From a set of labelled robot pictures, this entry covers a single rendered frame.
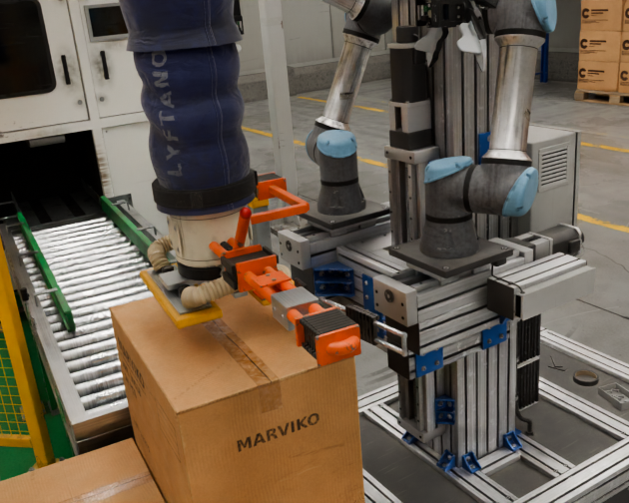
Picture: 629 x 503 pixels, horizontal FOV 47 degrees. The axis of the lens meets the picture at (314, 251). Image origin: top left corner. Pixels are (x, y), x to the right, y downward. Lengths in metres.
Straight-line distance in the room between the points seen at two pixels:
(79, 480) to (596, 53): 8.70
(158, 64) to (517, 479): 1.64
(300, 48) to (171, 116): 10.87
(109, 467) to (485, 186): 1.21
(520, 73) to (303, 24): 10.70
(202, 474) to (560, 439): 1.42
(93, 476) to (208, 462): 0.58
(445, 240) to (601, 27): 8.16
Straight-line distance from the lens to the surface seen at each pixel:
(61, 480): 2.08
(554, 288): 1.92
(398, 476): 2.44
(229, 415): 1.51
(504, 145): 1.75
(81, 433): 2.19
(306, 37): 12.41
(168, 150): 1.54
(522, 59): 1.77
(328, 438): 1.65
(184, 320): 1.53
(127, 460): 2.09
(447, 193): 1.77
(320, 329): 1.11
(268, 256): 1.41
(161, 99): 1.53
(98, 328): 2.90
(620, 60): 9.72
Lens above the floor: 1.70
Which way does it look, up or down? 20 degrees down
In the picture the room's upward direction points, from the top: 5 degrees counter-clockwise
